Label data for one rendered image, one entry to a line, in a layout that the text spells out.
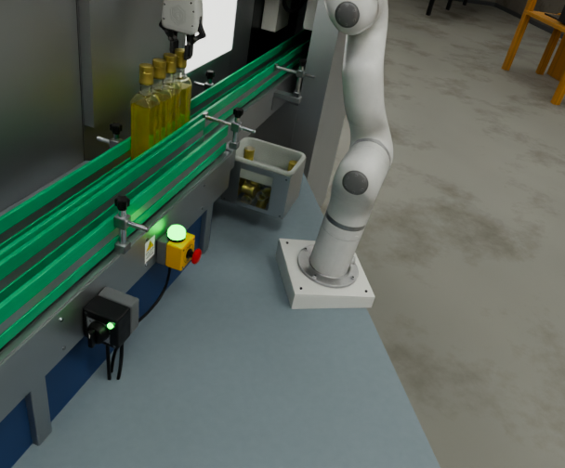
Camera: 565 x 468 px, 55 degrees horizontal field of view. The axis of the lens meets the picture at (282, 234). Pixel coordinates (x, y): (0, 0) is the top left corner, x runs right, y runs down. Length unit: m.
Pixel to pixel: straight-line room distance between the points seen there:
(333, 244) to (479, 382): 1.37
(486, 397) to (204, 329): 1.55
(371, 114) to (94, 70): 0.68
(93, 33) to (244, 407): 0.94
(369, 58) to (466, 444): 1.64
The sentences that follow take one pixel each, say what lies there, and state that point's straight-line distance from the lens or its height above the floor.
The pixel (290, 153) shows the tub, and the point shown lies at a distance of 1.82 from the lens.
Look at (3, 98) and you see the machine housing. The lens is 1.27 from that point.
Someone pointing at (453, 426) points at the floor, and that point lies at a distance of 2.47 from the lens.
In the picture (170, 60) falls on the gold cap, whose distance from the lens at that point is 1.49.
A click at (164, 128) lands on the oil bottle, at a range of 1.49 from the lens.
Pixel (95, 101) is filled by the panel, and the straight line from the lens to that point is 1.47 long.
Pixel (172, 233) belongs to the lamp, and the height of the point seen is 1.02.
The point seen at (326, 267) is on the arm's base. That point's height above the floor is 0.85.
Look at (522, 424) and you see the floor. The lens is 2.64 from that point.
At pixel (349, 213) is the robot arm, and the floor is 1.05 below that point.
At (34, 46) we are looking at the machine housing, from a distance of 1.31.
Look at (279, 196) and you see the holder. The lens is 1.71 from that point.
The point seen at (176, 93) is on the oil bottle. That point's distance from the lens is 1.51.
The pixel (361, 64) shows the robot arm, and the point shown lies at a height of 1.43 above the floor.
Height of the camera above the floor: 1.77
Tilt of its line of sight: 34 degrees down
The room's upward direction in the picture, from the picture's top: 11 degrees clockwise
